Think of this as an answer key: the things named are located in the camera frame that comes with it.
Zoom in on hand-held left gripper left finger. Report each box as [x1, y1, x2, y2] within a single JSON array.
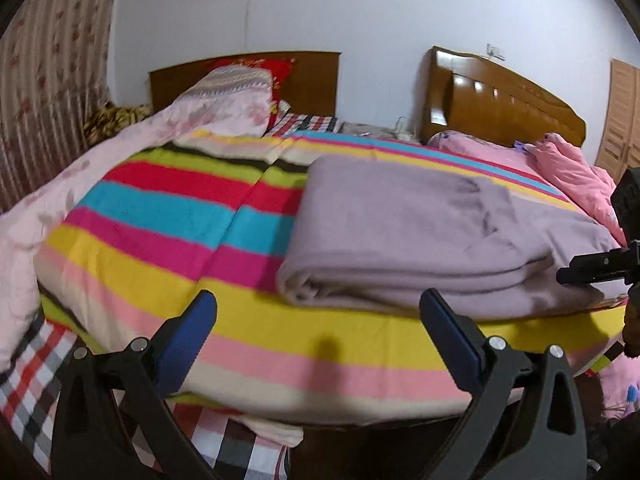
[[50, 290, 219, 480]]

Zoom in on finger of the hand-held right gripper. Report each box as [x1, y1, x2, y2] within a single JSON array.
[[556, 241, 640, 287]]

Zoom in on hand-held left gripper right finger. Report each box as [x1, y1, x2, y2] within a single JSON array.
[[419, 287, 587, 480]]

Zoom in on purple pants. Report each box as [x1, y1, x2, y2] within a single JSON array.
[[276, 154, 624, 322]]

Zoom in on wooden cabinet door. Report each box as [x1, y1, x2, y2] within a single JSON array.
[[595, 58, 640, 172]]

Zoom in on striped colourful blanket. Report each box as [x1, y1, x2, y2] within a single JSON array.
[[35, 129, 631, 429]]

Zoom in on plaid bed sheet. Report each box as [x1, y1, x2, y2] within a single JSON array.
[[0, 112, 347, 480]]

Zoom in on light brown wooden headboard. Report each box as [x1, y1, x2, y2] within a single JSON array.
[[419, 46, 587, 149]]

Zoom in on pale pink floral quilt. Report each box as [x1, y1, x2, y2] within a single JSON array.
[[0, 66, 274, 372]]

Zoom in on nightstand with floral cover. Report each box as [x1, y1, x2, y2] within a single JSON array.
[[342, 121, 426, 144]]

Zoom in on dark yellow patterned blanket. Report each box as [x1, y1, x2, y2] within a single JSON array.
[[82, 102, 154, 144]]

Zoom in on red pillow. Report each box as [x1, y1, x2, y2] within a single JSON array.
[[207, 57, 297, 131]]

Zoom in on dark brown wooden headboard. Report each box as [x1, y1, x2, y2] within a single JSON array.
[[149, 51, 343, 119]]

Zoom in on striped floral curtain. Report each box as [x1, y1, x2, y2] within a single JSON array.
[[0, 0, 122, 212]]

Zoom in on wall cable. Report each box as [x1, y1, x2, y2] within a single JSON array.
[[200, 0, 252, 54]]

